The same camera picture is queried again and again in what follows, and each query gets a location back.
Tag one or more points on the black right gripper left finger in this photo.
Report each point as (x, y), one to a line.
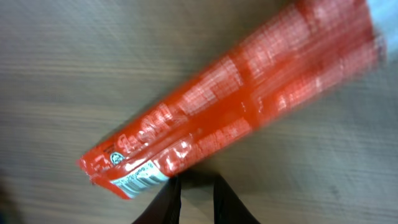
(165, 207)

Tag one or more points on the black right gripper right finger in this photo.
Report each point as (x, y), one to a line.
(228, 208)

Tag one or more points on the red Nescafe stick sachet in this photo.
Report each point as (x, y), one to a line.
(306, 49)

